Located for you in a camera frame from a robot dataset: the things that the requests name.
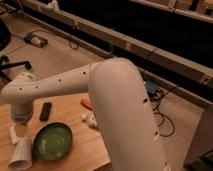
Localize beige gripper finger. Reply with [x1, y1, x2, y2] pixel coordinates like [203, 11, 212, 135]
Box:
[15, 125, 26, 137]

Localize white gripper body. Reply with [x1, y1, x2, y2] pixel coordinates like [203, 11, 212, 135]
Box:
[10, 102, 34, 125]

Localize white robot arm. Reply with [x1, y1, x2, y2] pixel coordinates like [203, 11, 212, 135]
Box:
[1, 58, 171, 171]

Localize green ceramic bowl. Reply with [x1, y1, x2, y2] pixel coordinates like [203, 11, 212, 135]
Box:
[33, 122, 73, 161]

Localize white sponge cloth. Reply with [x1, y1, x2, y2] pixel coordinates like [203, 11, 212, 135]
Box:
[9, 125, 18, 145]

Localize black remote control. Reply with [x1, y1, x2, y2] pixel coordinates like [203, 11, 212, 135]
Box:
[39, 102, 52, 121]

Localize orange marker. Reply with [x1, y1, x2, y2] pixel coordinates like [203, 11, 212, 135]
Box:
[80, 99, 93, 110]

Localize white bottle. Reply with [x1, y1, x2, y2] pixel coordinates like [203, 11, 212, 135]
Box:
[81, 114, 98, 129]

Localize power adapter on floor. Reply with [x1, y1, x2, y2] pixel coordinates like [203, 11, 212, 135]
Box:
[24, 33, 48, 48]

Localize black office chair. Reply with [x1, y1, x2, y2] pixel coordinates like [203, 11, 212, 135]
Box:
[0, 18, 32, 82]

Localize blue power box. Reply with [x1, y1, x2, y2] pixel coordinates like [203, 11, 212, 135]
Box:
[145, 80, 159, 97]

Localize dark cabinet at right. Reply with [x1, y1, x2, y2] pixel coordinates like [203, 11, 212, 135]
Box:
[183, 104, 213, 171]

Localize black floor cables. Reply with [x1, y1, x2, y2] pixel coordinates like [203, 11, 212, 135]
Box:
[150, 84, 181, 138]

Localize long metal rail frame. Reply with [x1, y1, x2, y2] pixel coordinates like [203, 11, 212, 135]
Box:
[8, 0, 213, 106]

